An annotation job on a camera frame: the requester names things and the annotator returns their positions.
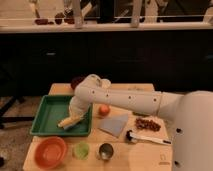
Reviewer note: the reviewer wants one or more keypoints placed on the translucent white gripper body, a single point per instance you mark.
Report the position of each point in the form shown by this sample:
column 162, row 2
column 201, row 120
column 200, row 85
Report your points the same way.
column 78, row 108

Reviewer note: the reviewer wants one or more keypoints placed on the yellow banana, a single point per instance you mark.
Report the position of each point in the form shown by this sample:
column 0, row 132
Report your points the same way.
column 69, row 121

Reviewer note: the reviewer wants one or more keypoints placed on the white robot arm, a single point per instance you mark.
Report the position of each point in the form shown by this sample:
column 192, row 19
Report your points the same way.
column 191, row 114

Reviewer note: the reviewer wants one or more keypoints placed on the green plastic tray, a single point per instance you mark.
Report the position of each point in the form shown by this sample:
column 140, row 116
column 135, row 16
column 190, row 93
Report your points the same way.
column 54, row 108

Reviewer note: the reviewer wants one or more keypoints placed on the orange tomato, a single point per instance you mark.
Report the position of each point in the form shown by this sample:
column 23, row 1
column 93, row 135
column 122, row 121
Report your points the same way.
column 104, row 110

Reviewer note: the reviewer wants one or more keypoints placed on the dark red bowl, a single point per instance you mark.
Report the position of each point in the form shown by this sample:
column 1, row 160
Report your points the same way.
column 76, row 81

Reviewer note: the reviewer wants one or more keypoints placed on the white cup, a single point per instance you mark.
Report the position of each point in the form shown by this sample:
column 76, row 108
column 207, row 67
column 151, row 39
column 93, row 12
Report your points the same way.
column 106, row 83

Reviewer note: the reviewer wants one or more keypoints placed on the grey folded cloth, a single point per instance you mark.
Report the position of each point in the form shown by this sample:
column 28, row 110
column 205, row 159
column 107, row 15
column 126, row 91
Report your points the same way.
column 114, row 125

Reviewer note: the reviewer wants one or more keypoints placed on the green plastic cup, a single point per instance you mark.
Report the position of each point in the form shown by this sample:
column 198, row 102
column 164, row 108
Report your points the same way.
column 81, row 150

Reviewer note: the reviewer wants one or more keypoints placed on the small metal cup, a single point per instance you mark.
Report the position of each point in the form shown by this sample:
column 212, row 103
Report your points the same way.
column 106, row 151

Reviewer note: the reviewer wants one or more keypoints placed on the orange plastic bowl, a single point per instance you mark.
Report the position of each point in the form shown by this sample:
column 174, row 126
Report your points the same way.
column 50, row 152

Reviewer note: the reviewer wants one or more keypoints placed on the wooden table board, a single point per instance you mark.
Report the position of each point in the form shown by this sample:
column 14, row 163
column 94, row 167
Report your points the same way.
column 142, row 156

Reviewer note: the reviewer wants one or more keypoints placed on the bunch of red grapes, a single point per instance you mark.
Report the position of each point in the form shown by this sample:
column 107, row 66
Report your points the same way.
column 143, row 124

